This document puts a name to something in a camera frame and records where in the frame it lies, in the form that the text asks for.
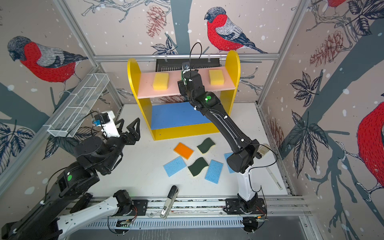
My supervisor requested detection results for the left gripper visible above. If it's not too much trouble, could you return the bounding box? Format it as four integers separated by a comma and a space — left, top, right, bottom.
100, 116, 142, 172

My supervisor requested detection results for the yellow sponge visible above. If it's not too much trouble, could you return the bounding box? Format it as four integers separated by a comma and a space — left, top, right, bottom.
153, 73, 169, 91
209, 69, 225, 86

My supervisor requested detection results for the orange sponge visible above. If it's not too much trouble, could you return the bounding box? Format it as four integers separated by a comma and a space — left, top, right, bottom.
174, 143, 194, 160

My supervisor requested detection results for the dark green wavy sponge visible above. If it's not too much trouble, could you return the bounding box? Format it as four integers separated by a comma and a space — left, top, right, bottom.
188, 157, 209, 177
197, 138, 215, 154

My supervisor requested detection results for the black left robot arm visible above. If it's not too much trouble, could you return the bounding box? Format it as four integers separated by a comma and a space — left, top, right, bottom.
2, 118, 141, 240

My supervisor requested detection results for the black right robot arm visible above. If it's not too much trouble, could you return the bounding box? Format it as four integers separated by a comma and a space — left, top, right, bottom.
178, 69, 261, 214

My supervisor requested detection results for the blue lower shelf board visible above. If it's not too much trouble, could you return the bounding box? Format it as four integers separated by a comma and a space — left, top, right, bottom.
151, 102, 211, 130

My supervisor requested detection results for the pink upper shelf board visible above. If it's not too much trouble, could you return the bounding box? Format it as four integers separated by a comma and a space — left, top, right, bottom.
137, 67, 235, 99

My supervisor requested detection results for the black vent panel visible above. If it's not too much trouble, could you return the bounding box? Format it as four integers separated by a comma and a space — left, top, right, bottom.
156, 59, 222, 72

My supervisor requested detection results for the light blue sponge left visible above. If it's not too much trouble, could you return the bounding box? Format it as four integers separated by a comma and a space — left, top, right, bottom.
164, 157, 187, 177

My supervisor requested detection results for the light blue sponge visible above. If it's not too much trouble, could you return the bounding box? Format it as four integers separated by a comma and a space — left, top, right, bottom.
164, 157, 187, 177
205, 160, 224, 184
223, 152, 236, 174

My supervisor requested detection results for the light blue sponge right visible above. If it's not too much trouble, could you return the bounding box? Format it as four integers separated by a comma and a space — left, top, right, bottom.
223, 152, 236, 174

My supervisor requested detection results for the black silver handheld tool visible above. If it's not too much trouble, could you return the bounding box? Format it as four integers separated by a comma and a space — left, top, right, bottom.
160, 185, 179, 219

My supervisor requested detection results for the light blue sponge middle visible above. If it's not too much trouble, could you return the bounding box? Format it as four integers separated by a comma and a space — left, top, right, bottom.
205, 160, 224, 184

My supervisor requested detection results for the seasoning jar right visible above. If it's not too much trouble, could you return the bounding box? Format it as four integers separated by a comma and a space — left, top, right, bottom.
258, 144, 271, 158

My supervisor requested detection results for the clear plastic ruler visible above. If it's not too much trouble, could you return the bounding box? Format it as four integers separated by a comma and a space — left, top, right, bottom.
266, 167, 283, 190

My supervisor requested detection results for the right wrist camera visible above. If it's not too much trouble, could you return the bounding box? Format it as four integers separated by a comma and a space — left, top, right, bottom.
182, 62, 191, 73

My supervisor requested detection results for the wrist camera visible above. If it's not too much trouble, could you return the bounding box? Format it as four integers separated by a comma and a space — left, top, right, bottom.
182, 62, 191, 73
93, 111, 120, 138

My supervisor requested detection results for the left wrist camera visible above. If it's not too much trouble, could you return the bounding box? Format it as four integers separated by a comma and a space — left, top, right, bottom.
93, 111, 120, 138

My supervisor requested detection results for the yellow shelf frame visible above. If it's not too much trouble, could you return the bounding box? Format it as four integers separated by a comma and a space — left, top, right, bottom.
127, 51, 241, 141

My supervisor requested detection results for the white wire mesh basket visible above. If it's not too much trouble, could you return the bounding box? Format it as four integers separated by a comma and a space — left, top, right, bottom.
48, 73, 110, 137

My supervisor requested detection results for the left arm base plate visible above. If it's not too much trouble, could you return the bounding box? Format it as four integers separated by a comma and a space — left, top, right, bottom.
118, 200, 149, 218

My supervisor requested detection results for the black clamp handle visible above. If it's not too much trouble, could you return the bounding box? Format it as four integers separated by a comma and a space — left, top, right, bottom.
70, 193, 93, 214

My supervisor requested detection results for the perforated aluminium rail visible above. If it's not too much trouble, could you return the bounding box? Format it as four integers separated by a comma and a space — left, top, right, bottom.
83, 217, 244, 231

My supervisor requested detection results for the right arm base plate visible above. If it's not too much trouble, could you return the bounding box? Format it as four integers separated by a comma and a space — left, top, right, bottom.
223, 198, 267, 215

